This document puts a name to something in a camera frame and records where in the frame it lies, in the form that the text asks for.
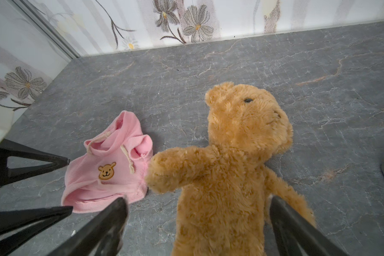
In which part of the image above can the pink bear hoodie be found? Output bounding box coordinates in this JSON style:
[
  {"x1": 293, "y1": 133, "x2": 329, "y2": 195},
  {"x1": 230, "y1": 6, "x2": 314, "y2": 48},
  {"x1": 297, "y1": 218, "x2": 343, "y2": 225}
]
[{"x1": 61, "y1": 111, "x2": 153, "y2": 213}]

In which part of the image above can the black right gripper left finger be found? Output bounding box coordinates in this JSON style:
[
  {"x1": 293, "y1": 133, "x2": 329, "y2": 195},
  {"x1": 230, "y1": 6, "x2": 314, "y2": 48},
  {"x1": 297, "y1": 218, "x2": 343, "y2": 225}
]
[{"x1": 50, "y1": 197, "x2": 129, "y2": 256}]

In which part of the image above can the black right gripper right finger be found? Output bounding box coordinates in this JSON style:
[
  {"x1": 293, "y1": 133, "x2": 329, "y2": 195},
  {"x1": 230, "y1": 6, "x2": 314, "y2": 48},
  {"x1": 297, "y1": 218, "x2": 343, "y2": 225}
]
[{"x1": 268, "y1": 195, "x2": 347, "y2": 256}]

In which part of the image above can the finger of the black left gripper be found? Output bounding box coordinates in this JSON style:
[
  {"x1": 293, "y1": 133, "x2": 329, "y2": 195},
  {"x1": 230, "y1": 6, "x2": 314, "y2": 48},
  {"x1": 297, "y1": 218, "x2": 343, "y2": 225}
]
[
  {"x1": 0, "y1": 206, "x2": 73, "y2": 256},
  {"x1": 0, "y1": 139, "x2": 70, "y2": 187}
]

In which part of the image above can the brown plush teddy bear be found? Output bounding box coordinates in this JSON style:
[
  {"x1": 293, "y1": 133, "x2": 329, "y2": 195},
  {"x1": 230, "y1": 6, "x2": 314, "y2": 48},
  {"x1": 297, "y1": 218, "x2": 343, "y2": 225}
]
[{"x1": 145, "y1": 82, "x2": 316, "y2": 256}]

